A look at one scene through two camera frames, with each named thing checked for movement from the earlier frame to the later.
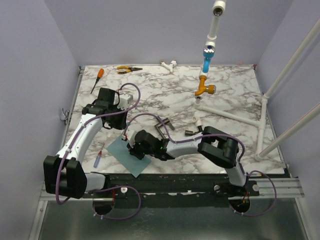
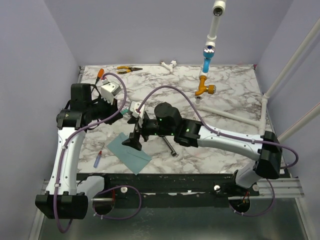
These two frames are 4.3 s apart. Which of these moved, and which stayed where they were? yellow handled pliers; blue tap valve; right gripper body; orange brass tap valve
Moved: right gripper body
Stayed: blue tap valve; yellow handled pliers; orange brass tap valve
